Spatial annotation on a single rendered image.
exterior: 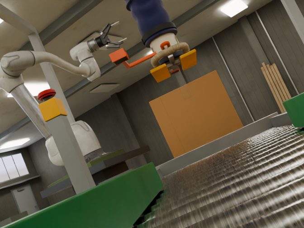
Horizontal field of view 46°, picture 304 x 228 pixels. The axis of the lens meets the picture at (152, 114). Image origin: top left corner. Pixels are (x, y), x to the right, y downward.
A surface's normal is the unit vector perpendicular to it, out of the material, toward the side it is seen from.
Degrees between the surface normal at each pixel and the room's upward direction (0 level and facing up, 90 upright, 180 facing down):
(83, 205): 90
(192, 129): 90
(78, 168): 90
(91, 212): 90
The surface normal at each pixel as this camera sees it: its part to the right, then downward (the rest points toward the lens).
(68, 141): -0.14, -0.07
